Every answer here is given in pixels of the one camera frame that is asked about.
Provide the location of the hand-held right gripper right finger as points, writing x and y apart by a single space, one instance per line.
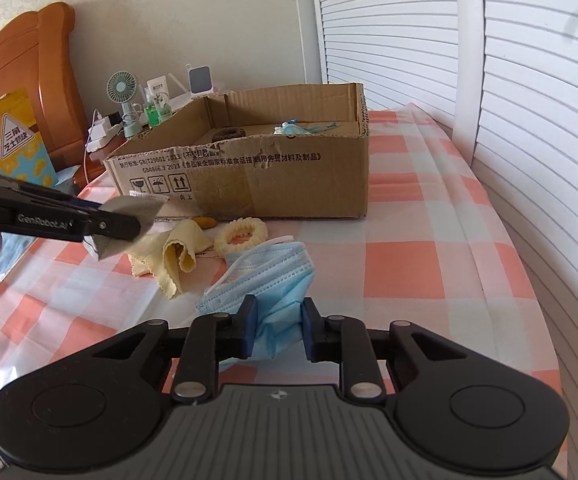
310 330

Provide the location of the orange white checkered tablecloth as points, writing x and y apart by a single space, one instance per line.
419 260

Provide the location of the pale yellow hair scrunchie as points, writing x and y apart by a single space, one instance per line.
226 247

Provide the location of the white louvered door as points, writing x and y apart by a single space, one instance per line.
544 160
394 25

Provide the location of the small green desk fan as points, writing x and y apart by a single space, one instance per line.
121 86

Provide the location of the green liquid spray bottle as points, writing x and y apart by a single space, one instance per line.
153 112

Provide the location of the yellow blue printed bag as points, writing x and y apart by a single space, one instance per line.
19 130

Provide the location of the brown cardboard box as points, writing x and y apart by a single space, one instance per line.
269 185

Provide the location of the blue face mask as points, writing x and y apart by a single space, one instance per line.
279 280

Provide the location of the white power strip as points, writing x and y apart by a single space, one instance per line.
100 132

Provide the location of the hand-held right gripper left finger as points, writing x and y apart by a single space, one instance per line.
248 327

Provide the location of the phone on white stand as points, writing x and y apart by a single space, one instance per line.
200 80

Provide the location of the small clear green bottle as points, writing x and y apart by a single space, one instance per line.
164 106

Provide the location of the pale yellow cloth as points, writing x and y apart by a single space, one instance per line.
179 260

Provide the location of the white upright card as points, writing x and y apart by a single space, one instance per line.
158 84

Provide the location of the brown hair scrunchie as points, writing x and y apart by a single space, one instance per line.
226 134

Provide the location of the wooden headboard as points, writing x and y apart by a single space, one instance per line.
29 60

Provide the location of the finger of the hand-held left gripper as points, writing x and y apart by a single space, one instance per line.
114 226
79 203

